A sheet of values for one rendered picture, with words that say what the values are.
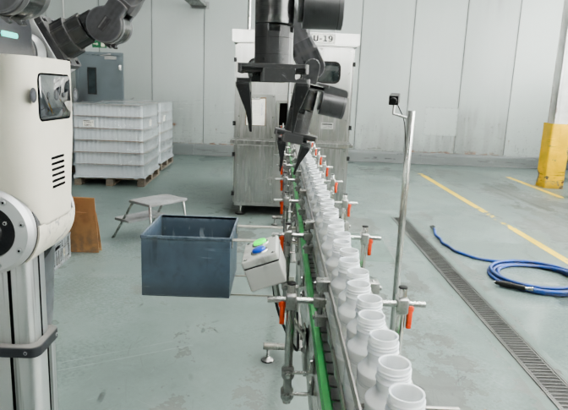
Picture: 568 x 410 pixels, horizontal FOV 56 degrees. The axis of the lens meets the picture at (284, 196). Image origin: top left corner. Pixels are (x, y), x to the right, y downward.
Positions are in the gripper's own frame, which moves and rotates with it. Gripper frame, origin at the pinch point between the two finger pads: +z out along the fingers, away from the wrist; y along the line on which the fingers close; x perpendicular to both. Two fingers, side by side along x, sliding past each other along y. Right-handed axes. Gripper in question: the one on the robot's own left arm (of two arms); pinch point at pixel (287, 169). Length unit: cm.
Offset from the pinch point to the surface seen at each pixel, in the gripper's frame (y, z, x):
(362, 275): -13.5, 8.8, 43.7
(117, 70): 345, 5, -1030
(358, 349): -11, 13, 62
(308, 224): -9.3, 14.5, -10.3
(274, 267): -0.8, 18.4, 19.6
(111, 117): 226, 64, -635
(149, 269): 37, 51, -51
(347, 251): -13.3, 9.4, 28.6
